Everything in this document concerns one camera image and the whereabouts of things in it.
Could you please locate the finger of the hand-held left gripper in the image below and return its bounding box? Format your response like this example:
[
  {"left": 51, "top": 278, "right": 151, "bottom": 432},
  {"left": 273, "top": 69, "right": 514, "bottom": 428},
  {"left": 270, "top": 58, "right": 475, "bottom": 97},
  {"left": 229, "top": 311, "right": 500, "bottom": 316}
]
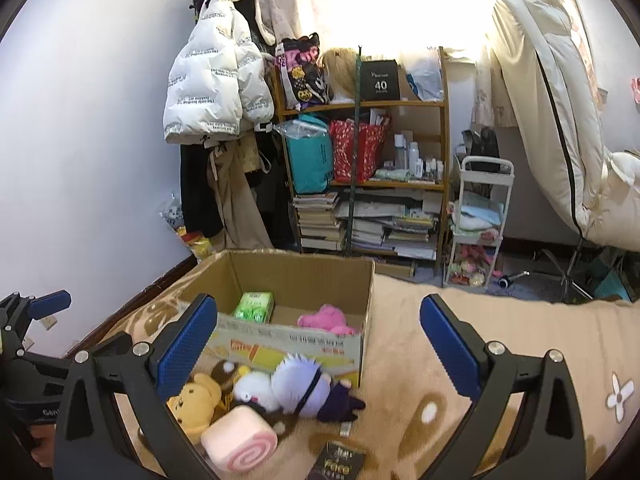
[{"left": 0, "top": 290, "right": 72, "bottom": 358}]

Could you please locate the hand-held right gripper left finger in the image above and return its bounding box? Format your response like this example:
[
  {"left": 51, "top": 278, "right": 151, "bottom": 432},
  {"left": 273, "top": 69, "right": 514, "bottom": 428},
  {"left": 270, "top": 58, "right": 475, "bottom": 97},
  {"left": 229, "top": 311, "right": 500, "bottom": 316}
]
[{"left": 52, "top": 293, "right": 236, "bottom": 480}]

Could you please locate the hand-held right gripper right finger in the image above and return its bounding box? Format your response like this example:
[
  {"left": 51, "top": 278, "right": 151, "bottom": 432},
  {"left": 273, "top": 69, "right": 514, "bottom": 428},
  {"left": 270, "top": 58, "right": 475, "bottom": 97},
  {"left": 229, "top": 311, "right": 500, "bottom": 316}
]
[{"left": 419, "top": 294, "right": 587, "bottom": 480}]

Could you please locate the yellow bear plush toy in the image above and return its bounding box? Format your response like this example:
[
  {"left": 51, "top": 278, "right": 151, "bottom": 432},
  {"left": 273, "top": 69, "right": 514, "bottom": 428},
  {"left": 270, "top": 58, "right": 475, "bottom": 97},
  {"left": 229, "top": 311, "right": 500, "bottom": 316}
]
[{"left": 166, "top": 372, "right": 223, "bottom": 445}]

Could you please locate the white fluffy plush keychain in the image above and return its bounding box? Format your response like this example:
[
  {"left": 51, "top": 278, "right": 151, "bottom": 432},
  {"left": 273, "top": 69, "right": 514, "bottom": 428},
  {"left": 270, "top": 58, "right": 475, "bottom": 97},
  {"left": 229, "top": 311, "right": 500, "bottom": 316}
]
[{"left": 231, "top": 369, "right": 282, "bottom": 413}]

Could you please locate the pink swiss roll plush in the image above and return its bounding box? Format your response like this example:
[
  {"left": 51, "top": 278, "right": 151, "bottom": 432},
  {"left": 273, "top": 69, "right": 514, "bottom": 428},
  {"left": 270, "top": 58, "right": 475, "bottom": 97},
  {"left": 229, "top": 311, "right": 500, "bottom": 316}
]
[{"left": 200, "top": 405, "right": 279, "bottom": 472}]

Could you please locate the white-haired plush doll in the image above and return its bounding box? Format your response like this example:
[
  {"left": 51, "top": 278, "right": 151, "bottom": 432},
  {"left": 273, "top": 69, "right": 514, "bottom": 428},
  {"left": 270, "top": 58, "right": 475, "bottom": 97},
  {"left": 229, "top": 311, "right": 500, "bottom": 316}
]
[{"left": 270, "top": 353, "right": 367, "bottom": 423}]

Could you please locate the printed cardboard box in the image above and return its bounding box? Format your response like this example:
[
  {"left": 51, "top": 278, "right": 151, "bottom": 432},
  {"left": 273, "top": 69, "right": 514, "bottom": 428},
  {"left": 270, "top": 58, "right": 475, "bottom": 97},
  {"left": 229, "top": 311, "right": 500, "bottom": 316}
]
[{"left": 177, "top": 250, "right": 376, "bottom": 390}]

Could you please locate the person's left hand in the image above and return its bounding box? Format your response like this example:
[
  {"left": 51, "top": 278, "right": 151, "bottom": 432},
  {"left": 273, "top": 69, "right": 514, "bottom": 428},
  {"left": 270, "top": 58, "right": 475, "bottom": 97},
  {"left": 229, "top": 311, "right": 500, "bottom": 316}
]
[{"left": 31, "top": 422, "right": 57, "bottom": 469}]

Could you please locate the beige brown printed blanket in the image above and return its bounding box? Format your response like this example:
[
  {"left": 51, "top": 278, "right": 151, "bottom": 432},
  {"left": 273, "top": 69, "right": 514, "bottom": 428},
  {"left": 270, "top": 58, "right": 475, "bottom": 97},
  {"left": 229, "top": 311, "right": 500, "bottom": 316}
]
[{"left": 65, "top": 252, "right": 640, "bottom": 480}]

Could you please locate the green tissue packet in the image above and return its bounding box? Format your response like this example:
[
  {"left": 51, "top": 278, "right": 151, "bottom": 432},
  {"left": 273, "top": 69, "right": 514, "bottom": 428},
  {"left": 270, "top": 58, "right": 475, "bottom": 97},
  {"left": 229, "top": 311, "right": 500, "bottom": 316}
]
[{"left": 232, "top": 291, "right": 276, "bottom": 324}]

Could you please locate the yellow snack bag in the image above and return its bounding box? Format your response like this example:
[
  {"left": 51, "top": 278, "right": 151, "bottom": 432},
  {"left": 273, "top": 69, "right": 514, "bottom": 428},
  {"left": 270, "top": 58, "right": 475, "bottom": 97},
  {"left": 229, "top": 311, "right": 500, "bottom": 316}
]
[{"left": 177, "top": 227, "right": 215, "bottom": 261}]

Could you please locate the pink plush toy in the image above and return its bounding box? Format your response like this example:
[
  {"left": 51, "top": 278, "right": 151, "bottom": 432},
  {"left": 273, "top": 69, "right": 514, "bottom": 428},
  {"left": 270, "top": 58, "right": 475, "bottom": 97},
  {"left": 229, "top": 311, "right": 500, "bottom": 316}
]
[{"left": 297, "top": 303, "right": 362, "bottom": 337}]

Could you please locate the patterned clear plastic bag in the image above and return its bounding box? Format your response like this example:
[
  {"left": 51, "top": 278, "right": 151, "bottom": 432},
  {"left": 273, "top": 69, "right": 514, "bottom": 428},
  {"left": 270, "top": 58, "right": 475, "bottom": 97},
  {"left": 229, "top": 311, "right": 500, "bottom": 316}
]
[{"left": 160, "top": 200, "right": 187, "bottom": 233}]

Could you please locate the beige garment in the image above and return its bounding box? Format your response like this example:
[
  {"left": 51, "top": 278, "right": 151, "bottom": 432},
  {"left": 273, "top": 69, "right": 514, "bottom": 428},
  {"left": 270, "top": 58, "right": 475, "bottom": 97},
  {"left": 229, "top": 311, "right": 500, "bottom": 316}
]
[{"left": 207, "top": 140, "right": 273, "bottom": 251}]

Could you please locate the black coat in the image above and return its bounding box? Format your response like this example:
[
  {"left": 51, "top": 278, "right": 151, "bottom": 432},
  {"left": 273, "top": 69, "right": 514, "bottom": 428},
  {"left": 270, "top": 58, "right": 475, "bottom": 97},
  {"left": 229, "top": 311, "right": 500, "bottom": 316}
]
[{"left": 180, "top": 142, "right": 223, "bottom": 238}]

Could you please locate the black card packet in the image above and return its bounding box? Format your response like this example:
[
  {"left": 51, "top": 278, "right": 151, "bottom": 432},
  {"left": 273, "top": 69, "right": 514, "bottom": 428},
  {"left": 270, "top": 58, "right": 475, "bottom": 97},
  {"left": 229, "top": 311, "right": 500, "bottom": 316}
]
[{"left": 306, "top": 440, "right": 367, "bottom": 480}]

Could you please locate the teal paper bag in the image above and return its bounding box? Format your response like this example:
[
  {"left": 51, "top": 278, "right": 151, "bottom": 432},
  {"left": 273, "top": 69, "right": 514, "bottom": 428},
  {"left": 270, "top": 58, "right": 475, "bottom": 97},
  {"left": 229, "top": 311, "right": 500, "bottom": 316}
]
[{"left": 595, "top": 265, "right": 633, "bottom": 303}]

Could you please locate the stack of books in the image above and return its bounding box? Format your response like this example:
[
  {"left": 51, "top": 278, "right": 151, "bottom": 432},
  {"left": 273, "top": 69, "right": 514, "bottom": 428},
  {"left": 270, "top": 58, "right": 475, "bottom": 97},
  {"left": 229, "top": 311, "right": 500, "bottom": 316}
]
[{"left": 292, "top": 192, "right": 441, "bottom": 261}]

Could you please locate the white trolley cart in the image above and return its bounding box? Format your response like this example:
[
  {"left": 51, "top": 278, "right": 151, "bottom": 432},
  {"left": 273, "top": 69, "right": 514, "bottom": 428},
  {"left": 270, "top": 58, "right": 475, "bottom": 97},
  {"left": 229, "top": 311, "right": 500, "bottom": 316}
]
[{"left": 444, "top": 156, "right": 515, "bottom": 290}]

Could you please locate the row of toiletry bottles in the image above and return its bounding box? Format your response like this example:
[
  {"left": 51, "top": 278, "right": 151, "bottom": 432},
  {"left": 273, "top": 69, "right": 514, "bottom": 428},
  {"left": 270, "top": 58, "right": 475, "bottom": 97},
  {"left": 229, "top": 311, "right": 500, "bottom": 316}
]
[{"left": 392, "top": 132, "right": 446, "bottom": 181}]

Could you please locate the red patterned bag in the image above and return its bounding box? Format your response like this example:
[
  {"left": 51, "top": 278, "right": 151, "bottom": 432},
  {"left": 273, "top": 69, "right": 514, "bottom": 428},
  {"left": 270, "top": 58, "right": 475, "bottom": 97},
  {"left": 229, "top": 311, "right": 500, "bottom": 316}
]
[{"left": 329, "top": 119, "right": 391, "bottom": 184}]

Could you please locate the teal storage box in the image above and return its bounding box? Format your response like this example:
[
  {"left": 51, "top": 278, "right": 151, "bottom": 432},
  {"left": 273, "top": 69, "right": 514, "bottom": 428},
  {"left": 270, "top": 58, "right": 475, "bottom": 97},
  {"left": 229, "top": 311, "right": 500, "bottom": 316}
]
[{"left": 285, "top": 115, "right": 335, "bottom": 195}]

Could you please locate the wooden shelf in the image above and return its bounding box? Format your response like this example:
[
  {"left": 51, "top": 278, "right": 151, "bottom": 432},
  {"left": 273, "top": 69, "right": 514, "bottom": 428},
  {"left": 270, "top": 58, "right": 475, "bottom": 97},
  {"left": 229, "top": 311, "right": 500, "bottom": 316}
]
[{"left": 272, "top": 47, "right": 451, "bottom": 273}]

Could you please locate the white blue plastic bag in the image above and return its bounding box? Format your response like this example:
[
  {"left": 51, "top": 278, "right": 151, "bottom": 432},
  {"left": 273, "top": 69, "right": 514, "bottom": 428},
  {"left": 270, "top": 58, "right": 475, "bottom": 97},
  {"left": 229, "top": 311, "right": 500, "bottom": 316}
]
[{"left": 402, "top": 50, "right": 445, "bottom": 102}]

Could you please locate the white puffer jacket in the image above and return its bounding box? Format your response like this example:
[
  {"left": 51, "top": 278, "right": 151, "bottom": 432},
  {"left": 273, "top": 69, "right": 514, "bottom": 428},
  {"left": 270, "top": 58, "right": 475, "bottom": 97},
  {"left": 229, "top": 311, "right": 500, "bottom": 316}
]
[{"left": 163, "top": 0, "right": 275, "bottom": 145}]

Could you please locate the black box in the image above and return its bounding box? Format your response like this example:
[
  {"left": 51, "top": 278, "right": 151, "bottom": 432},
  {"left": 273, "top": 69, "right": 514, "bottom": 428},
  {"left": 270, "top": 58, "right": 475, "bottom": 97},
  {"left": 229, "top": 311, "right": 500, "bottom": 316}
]
[{"left": 361, "top": 60, "right": 401, "bottom": 102}]

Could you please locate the white padded chair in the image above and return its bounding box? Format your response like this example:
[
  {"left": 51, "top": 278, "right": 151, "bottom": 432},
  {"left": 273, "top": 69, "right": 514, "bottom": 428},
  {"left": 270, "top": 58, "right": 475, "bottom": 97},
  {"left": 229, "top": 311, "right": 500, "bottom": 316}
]
[{"left": 487, "top": 0, "right": 640, "bottom": 306}]

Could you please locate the patterned black pink bag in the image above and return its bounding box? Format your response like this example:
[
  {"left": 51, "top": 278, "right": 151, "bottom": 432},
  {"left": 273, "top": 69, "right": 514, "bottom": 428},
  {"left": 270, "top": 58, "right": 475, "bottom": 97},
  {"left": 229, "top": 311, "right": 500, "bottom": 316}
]
[{"left": 275, "top": 33, "right": 333, "bottom": 110}]

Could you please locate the blonde wig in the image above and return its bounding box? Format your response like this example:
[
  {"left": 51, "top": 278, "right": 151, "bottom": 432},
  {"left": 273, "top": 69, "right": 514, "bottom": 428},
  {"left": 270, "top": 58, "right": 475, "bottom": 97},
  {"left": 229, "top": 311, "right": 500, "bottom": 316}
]
[{"left": 320, "top": 47, "right": 358, "bottom": 103}]

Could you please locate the light curtain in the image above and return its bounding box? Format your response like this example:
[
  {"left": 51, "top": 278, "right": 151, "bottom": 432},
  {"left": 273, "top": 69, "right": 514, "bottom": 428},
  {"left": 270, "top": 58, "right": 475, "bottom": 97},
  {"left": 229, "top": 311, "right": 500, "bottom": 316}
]
[{"left": 255, "top": 0, "right": 326, "bottom": 41}]

